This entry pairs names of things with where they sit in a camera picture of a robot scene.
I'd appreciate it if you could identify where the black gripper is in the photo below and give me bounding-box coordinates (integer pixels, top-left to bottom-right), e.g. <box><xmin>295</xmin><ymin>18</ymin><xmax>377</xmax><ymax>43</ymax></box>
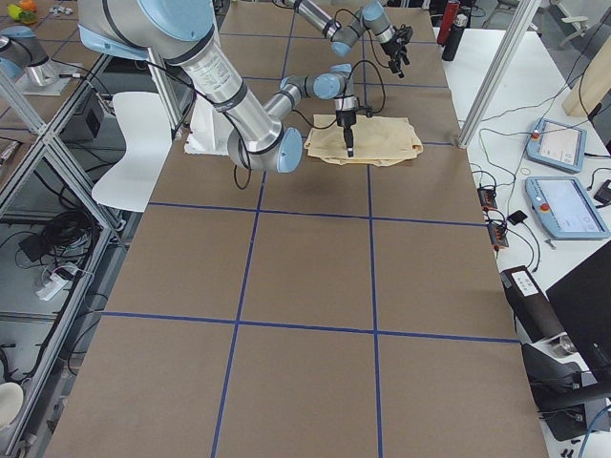
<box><xmin>335</xmin><ymin>110</ymin><xmax>357</xmax><ymax>158</ymax></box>
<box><xmin>381</xmin><ymin>34</ymin><xmax>410</xmax><ymax>78</ymax></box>

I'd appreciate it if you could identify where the cream long-sleeve graphic shirt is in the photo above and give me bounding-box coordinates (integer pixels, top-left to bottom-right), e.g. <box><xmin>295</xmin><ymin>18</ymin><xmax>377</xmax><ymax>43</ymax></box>
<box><xmin>305</xmin><ymin>114</ymin><xmax>424</xmax><ymax>167</ymax></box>

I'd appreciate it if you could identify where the neighbouring robot arm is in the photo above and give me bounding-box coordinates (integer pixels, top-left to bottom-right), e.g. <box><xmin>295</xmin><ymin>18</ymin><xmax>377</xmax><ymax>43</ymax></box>
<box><xmin>1</xmin><ymin>26</ymin><xmax>69</xmax><ymax>96</ymax></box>

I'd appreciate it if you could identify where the red bottle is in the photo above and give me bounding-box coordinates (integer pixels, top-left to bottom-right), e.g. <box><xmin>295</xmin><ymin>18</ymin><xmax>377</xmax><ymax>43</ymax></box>
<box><xmin>437</xmin><ymin>0</ymin><xmax>460</xmax><ymax>46</ymax></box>

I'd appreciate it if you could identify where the black bottle steel cap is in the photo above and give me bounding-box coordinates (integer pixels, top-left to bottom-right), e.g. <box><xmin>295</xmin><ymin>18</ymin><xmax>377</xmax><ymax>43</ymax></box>
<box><xmin>441</xmin><ymin>14</ymin><xmax>469</xmax><ymax>62</ymax></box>

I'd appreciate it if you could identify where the orange black circuit board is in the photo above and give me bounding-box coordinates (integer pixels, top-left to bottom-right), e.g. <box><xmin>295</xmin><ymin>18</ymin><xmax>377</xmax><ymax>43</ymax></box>
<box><xmin>477</xmin><ymin>186</ymin><xmax>498</xmax><ymax>211</ymax></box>

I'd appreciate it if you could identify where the blue teach pendant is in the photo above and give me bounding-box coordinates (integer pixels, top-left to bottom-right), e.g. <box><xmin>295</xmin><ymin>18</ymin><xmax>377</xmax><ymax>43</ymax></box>
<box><xmin>525</xmin><ymin>177</ymin><xmax>610</xmax><ymax>240</ymax></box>
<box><xmin>526</xmin><ymin>118</ymin><xmax>587</xmax><ymax>174</ymax></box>

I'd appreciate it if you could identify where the white chair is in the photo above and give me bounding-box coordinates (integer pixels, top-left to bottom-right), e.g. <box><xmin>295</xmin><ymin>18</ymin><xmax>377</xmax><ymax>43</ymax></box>
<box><xmin>92</xmin><ymin>92</ymin><xmax>173</xmax><ymax>213</ymax></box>

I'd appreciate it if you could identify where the black monitor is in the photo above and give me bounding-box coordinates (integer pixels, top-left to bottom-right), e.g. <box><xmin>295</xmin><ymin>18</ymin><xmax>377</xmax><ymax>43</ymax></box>
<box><xmin>546</xmin><ymin>243</ymin><xmax>610</xmax><ymax>378</ymax></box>

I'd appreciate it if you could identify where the white power strip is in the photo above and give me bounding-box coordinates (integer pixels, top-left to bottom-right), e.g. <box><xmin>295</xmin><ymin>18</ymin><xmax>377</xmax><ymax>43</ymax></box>
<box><xmin>36</xmin><ymin>273</ymin><xmax>71</xmax><ymax>302</ymax></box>

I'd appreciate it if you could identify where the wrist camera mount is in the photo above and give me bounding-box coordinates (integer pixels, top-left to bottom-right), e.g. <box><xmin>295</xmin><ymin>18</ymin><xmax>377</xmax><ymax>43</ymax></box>
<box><xmin>395</xmin><ymin>24</ymin><xmax>413</xmax><ymax>46</ymax></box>
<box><xmin>357</xmin><ymin>105</ymin><xmax>374</xmax><ymax>118</ymax></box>

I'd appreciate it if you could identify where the aluminium frame post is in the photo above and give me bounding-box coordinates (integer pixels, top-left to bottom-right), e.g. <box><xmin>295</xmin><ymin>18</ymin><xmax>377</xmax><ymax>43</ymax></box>
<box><xmin>456</xmin><ymin>0</ymin><xmax>540</xmax><ymax>149</ymax></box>

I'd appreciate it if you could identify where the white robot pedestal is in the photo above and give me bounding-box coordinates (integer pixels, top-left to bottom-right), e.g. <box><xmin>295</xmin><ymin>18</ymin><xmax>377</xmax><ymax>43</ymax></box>
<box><xmin>184</xmin><ymin>97</ymin><xmax>233</xmax><ymax>156</ymax></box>

